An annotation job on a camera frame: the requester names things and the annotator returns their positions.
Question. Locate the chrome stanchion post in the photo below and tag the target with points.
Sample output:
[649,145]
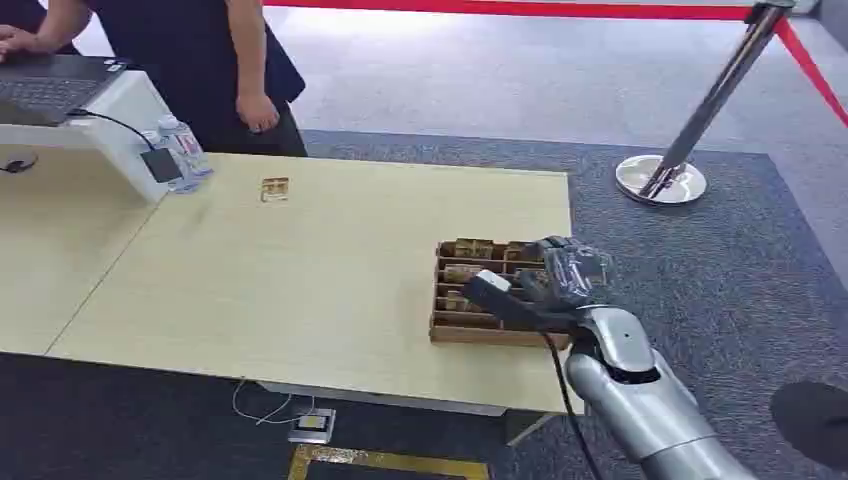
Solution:
[712,102]

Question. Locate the white laptop stand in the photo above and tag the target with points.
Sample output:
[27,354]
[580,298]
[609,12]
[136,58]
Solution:
[126,109]

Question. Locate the small black object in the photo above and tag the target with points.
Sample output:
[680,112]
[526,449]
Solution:
[18,164]

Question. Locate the red barrier belt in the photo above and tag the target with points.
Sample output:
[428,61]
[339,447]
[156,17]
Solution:
[530,8]
[811,69]

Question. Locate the grey desk frame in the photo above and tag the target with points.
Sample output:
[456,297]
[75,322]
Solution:
[384,399]

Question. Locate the person's left hand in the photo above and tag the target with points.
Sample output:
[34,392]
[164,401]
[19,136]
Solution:
[257,112]

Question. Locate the wooden card box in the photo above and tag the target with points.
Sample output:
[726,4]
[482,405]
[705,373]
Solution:
[464,326]

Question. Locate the person's hand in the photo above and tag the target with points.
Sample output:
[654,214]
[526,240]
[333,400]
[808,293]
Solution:
[257,112]
[14,41]

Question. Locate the clear water bottle red label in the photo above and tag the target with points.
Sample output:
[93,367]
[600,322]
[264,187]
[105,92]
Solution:
[189,149]

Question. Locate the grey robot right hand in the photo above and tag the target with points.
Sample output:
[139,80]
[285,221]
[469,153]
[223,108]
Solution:
[571,275]

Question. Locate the black robot foot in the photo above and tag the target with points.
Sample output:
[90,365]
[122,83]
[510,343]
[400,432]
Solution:
[815,424]

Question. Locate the black power adapter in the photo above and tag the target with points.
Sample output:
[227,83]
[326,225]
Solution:
[161,166]

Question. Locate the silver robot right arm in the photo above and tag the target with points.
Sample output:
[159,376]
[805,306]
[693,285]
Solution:
[636,391]

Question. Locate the yellow floor tape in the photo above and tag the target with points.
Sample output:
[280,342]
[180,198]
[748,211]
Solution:
[384,460]

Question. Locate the person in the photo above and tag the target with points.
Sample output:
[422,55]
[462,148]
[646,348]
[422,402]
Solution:
[185,66]

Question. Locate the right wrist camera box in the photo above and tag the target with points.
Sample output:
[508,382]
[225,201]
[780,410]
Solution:
[493,291]

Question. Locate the floor socket box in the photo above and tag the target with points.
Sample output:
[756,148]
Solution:
[311,425]

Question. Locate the person's right hand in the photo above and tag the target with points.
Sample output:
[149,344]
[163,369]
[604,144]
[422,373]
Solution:
[14,41]

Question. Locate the dark laptop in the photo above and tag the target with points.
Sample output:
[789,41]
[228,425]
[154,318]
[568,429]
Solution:
[46,89]

